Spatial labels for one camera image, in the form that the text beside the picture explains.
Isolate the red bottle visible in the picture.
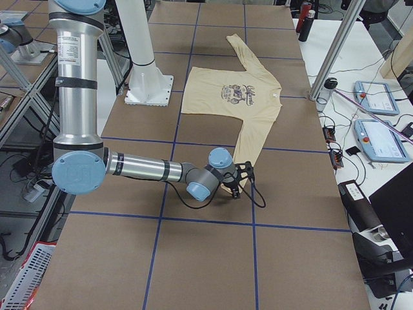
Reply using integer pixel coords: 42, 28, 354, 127
296, 1, 312, 33

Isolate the black box with white label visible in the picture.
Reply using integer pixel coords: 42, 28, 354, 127
337, 180, 381, 231

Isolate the near blue teach pendant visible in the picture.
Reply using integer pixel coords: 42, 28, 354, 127
354, 119, 410, 163

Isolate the black water bottle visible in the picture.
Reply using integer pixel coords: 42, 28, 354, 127
298, 10, 316, 42

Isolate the far blue teach pendant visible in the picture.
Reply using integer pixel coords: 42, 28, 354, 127
354, 81, 399, 116

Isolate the aluminium frame post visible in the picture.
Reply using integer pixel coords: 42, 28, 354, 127
309, 0, 366, 101

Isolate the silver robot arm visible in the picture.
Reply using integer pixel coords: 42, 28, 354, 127
48, 1, 255, 202

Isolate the white perforated basket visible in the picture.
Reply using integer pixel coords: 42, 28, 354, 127
1, 242, 56, 310

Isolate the black monitor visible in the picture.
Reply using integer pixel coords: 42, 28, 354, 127
369, 165, 412, 258

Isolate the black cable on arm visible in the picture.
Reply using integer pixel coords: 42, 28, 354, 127
176, 170, 267, 210

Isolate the clear bottle with black lid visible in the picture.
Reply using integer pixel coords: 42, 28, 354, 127
316, 77, 338, 112

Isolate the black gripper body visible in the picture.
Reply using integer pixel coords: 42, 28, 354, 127
223, 161, 254, 193

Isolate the white camera mast with base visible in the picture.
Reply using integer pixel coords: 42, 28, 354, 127
116, 0, 174, 107

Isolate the cream long-sleeve printed shirt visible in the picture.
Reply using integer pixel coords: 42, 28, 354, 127
180, 33, 284, 190

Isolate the blue teach pendant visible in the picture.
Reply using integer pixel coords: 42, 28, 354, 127
354, 81, 399, 116
354, 119, 410, 163

